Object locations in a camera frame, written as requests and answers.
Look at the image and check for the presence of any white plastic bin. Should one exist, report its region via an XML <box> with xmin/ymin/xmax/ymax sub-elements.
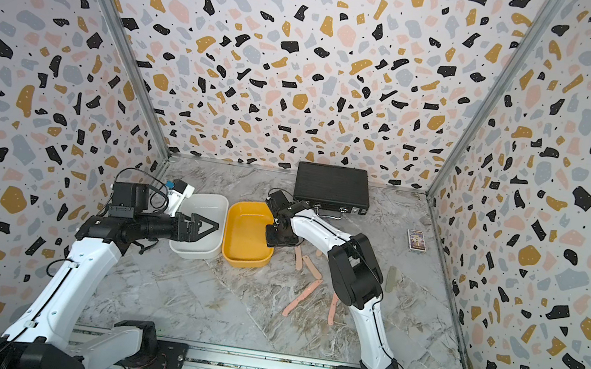
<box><xmin>169</xmin><ymin>193</ymin><xmax>229</xmax><ymax>261</ymax></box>

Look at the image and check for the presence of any yellow plastic bin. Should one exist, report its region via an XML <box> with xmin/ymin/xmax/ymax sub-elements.
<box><xmin>222</xmin><ymin>201</ymin><xmax>274</xmax><ymax>269</ymax></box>

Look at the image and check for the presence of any long pink sheathed knife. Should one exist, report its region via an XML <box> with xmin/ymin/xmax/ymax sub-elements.
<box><xmin>282</xmin><ymin>279</ymin><xmax>322</xmax><ymax>317</ymax></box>

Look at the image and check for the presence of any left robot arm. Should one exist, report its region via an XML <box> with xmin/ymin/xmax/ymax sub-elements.
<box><xmin>0</xmin><ymin>180</ymin><xmax>223</xmax><ymax>369</ymax></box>

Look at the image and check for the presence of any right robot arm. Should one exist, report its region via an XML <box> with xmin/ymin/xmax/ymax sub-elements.
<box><xmin>265</xmin><ymin>190</ymin><xmax>400</xmax><ymax>369</ymax></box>

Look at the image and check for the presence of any playing card box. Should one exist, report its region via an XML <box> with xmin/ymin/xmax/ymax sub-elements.
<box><xmin>407</xmin><ymin>230</ymin><xmax>427</xmax><ymax>253</ymax></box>

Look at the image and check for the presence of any pink folding knife left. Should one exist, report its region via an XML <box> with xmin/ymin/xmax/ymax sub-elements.
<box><xmin>294</xmin><ymin>246</ymin><xmax>304</xmax><ymax>271</ymax></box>

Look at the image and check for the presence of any pink folding knife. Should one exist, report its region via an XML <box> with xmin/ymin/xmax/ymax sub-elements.
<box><xmin>294</xmin><ymin>246</ymin><xmax>304</xmax><ymax>271</ymax></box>
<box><xmin>303</xmin><ymin>255</ymin><xmax>323</xmax><ymax>281</ymax></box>

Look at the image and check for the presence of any pink folding knife middle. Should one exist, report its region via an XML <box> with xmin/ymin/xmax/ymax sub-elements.
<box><xmin>303</xmin><ymin>255</ymin><xmax>323</xmax><ymax>281</ymax></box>

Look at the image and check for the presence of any black ribbed briefcase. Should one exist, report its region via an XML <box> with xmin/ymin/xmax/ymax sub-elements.
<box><xmin>293</xmin><ymin>161</ymin><xmax>370</xmax><ymax>216</ymax></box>

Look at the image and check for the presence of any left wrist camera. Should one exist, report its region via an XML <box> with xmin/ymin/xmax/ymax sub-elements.
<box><xmin>165</xmin><ymin>179</ymin><xmax>195</xmax><ymax>217</ymax></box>

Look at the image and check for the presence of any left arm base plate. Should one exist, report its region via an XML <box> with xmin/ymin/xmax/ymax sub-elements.
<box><xmin>120</xmin><ymin>339</ymin><xmax>189</xmax><ymax>369</ymax></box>

